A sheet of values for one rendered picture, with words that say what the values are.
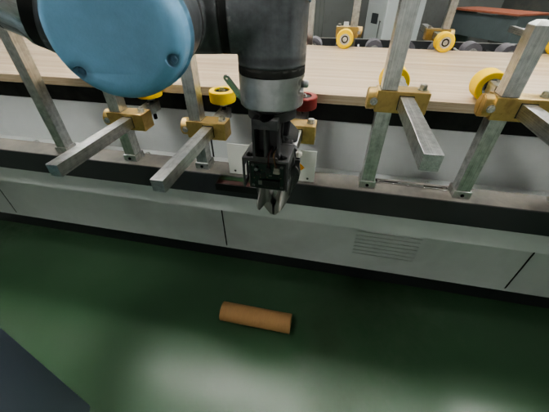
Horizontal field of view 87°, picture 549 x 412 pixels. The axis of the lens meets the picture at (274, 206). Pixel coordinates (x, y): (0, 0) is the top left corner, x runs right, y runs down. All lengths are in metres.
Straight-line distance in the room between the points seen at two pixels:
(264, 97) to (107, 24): 0.21
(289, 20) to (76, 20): 0.22
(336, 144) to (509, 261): 0.86
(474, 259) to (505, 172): 0.41
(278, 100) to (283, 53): 0.06
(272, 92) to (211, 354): 1.10
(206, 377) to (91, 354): 0.48
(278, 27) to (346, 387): 1.16
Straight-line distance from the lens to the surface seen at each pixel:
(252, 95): 0.40
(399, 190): 0.89
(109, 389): 1.38
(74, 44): 0.26
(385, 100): 0.76
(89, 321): 1.57
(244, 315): 1.28
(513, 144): 1.16
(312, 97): 0.87
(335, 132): 1.02
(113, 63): 0.26
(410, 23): 0.74
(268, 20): 0.38
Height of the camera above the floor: 1.17
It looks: 39 degrees down
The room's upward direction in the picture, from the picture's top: straight up
